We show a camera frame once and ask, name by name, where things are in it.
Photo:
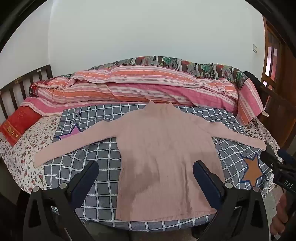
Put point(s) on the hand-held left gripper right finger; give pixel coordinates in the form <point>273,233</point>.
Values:
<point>204,176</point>

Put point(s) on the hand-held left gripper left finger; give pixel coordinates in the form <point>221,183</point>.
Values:
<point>88,176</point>

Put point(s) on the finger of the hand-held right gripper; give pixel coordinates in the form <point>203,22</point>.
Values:
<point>268,158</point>
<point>286,155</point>

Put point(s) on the pink ribbed sweater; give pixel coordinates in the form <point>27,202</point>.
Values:
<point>161,150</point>

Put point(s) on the person's right hand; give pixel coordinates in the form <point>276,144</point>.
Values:
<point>279,215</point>

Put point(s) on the grey checked blanket with stars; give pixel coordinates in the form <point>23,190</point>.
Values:
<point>104,185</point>

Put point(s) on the floral bed sheet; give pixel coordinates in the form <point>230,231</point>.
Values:
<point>23,150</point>

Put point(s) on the red embroidered pillow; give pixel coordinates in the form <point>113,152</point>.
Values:
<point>16,125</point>

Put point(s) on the brown wooden door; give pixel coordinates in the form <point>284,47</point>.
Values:
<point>271,58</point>

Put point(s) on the pink orange striped quilt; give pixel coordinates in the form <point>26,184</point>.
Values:
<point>138,88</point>

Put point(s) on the red plaid cloth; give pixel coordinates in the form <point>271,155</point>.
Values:
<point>34,89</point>

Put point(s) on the floral patchwork quilt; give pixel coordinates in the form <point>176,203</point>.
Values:
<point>185,63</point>

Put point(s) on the dark wooden headboard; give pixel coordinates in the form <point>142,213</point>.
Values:
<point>25,81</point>

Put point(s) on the white wall switch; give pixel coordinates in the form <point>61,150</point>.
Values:
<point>255,48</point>

